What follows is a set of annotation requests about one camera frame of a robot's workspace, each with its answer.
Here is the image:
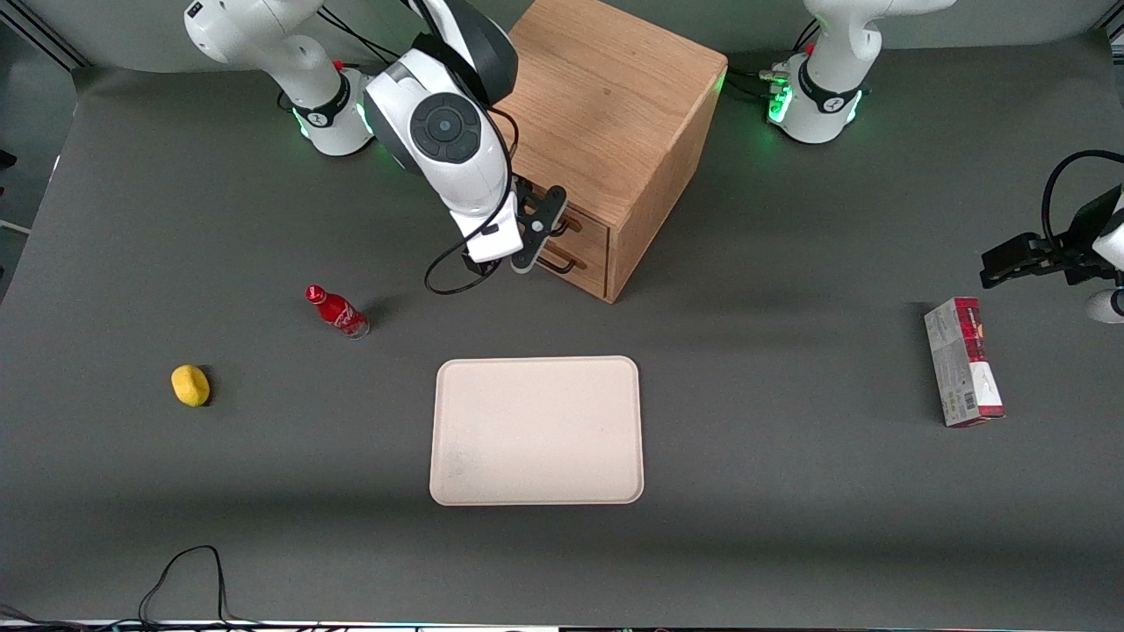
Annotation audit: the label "red soda bottle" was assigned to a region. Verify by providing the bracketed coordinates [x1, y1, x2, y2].
[305, 284, 371, 340]

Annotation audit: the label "yellow lemon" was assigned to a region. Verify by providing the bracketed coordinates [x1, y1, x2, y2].
[170, 364, 212, 408]

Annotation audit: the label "black looped cable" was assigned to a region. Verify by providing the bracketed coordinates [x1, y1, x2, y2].
[138, 545, 234, 627]

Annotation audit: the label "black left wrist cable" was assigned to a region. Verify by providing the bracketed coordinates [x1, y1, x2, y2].
[1041, 150, 1124, 248]

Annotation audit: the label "beige rectangular tray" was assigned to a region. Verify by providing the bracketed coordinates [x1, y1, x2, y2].
[429, 355, 645, 507]

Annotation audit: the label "oak wooden drawer cabinet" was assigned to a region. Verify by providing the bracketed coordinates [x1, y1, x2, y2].
[496, 0, 729, 305]

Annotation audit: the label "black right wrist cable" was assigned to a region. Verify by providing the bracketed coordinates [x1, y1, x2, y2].
[424, 105, 521, 296]

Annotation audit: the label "black arm base cables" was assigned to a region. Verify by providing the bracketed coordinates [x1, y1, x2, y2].
[318, 7, 392, 67]
[727, 18, 819, 99]

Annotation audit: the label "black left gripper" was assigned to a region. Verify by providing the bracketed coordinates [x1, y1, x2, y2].
[981, 186, 1124, 289]

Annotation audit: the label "grey and red carton box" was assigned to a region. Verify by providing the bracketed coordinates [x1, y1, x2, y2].
[924, 297, 1006, 428]

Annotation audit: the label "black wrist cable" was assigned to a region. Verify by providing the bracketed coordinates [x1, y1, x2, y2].
[1041, 150, 1124, 248]
[424, 105, 521, 296]

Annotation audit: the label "black right arm base cables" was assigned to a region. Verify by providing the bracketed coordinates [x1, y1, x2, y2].
[318, 7, 392, 67]

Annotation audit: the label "black left arm base cables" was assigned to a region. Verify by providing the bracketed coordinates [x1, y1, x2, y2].
[727, 18, 819, 99]

